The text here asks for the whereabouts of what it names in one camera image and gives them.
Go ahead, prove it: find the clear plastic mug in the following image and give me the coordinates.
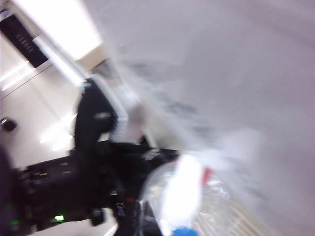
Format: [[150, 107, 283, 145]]
[[139, 159, 234, 236]]

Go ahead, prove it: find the blue round container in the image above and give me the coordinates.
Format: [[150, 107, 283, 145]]
[[171, 227, 200, 236]]

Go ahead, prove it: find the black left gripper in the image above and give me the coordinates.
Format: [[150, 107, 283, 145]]
[[68, 142, 180, 205]]

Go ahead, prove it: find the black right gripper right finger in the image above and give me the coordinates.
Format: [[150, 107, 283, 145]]
[[141, 200, 164, 236]]

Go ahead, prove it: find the white water dispenser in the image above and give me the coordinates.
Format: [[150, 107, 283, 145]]
[[83, 0, 315, 236]]

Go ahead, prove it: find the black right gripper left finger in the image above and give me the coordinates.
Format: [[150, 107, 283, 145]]
[[114, 203, 141, 236]]

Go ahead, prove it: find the white desk drawer cabinet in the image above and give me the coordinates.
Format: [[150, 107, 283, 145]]
[[0, 24, 119, 173]]

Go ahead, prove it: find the red hot water tap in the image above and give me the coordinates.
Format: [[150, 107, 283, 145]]
[[159, 153, 214, 231]]

